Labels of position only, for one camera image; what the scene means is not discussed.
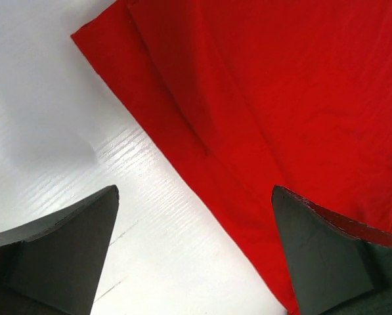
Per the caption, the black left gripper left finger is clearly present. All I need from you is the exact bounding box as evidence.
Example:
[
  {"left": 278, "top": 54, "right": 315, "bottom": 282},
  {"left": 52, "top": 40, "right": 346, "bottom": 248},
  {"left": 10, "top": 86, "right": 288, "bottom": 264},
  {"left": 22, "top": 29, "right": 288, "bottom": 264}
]
[{"left": 0, "top": 185, "right": 120, "bottom": 314}]

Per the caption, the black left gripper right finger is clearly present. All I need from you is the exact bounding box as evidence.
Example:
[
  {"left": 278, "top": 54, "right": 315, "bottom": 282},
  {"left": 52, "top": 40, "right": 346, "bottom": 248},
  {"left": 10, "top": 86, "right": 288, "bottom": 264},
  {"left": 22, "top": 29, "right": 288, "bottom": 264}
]
[{"left": 272, "top": 186, "right": 392, "bottom": 314}]

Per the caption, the red t-shirt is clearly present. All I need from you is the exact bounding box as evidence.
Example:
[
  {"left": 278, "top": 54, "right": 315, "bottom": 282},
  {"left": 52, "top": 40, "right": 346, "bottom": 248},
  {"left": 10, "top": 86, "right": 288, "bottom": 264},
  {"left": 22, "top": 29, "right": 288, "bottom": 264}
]
[{"left": 72, "top": 1, "right": 392, "bottom": 314}]

